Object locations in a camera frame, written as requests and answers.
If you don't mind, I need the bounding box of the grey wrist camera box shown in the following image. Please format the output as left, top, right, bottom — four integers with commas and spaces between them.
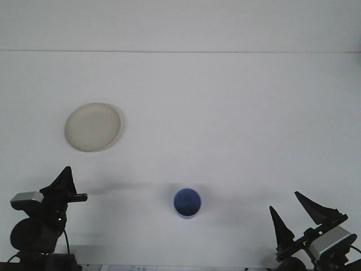
309, 225, 354, 259
10, 191, 43, 210

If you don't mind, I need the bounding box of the pale blue cup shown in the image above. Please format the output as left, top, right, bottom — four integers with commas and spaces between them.
173, 187, 202, 220

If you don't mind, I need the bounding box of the pale round plate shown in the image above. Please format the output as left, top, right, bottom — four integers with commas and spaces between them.
64, 102, 125, 154

